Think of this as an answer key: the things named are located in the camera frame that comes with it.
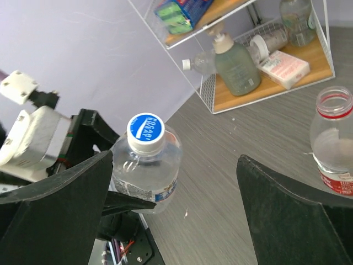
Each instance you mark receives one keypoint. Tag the green soap dispenser bottle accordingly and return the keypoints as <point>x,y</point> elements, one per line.
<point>233,62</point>

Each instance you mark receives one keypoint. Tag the blue green sponge pack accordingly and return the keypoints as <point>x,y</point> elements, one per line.
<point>181,16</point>

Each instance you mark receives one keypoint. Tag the clear bottle red label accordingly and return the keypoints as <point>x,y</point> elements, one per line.
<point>331,138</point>

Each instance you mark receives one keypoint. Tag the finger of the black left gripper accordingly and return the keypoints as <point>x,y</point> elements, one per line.
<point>117,203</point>
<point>87,129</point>

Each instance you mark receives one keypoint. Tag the clear jar white lid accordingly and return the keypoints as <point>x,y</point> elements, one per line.
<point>269,43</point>

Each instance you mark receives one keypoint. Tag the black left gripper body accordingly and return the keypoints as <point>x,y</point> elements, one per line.
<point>63,143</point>

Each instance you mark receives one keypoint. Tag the clear bottle blue white label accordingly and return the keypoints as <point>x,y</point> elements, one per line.
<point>151,178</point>

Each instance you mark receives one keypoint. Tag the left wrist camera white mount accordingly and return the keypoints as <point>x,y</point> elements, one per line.
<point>35,140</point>

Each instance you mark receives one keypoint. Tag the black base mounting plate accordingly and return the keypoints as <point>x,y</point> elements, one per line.
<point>138,248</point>

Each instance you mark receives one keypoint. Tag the white blue bottle cap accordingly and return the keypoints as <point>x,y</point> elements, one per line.
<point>145,134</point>

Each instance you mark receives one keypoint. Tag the white wire shelf rack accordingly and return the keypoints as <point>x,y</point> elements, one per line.
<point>242,22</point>

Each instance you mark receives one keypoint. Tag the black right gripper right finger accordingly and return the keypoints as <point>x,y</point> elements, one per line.
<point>291,222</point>

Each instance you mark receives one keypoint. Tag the clear bottle green label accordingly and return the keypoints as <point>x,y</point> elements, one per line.
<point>298,18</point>

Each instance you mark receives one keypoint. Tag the clear bottle white cap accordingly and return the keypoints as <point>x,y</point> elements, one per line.
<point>203,63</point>

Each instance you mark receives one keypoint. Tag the pink white small packet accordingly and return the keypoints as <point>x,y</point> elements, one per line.
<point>284,69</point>

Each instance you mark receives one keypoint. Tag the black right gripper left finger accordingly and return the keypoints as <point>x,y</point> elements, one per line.
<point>55,220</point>

